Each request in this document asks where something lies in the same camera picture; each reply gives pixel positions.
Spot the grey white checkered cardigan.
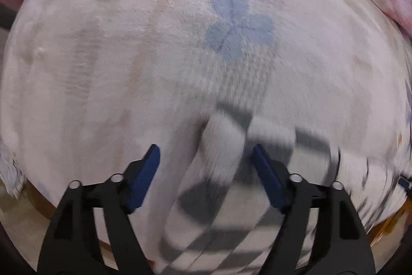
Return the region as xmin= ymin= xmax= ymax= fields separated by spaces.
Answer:
xmin=154 ymin=104 xmax=406 ymax=275

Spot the wooden bed frame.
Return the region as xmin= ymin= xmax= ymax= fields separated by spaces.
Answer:
xmin=22 ymin=183 xmax=409 ymax=259

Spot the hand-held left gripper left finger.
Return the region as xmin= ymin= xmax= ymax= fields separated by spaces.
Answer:
xmin=37 ymin=144 xmax=160 ymax=275

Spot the pale patterned bed sheet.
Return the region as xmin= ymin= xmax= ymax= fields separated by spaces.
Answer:
xmin=0 ymin=0 xmax=412 ymax=263

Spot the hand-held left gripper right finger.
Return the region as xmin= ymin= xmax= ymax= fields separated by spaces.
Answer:
xmin=253 ymin=144 xmax=376 ymax=275

